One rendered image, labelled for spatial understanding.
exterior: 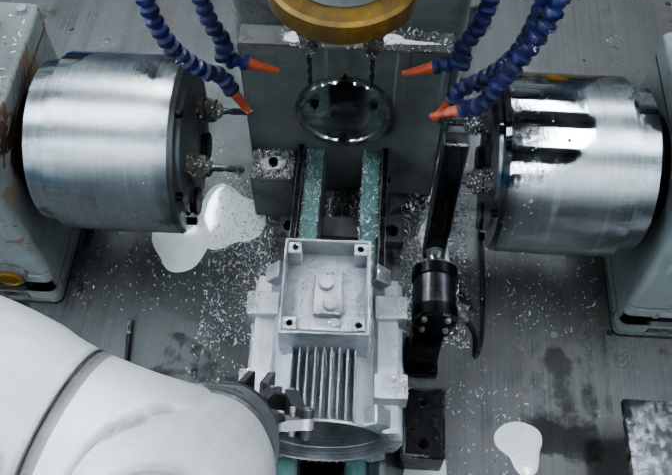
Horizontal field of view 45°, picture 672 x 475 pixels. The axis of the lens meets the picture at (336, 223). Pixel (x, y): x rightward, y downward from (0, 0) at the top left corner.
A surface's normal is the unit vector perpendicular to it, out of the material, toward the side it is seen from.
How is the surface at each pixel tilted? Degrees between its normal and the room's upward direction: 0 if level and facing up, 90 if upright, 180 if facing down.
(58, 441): 17
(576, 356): 0
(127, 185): 62
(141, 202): 73
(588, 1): 0
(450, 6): 90
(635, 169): 35
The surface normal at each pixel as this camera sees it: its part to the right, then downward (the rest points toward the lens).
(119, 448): -0.30, -0.86
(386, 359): 0.00, -0.53
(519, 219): -0.06, 0.66
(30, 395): 0.22, -0.47
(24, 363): 0.44, -0.58
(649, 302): -0.07, 0.84
